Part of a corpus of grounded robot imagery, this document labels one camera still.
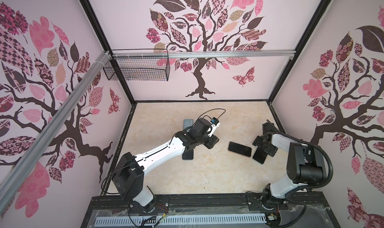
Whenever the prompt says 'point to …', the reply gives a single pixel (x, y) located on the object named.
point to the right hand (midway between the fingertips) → (262, 145)
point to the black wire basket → (139, 69)
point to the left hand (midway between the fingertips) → (214, 139)
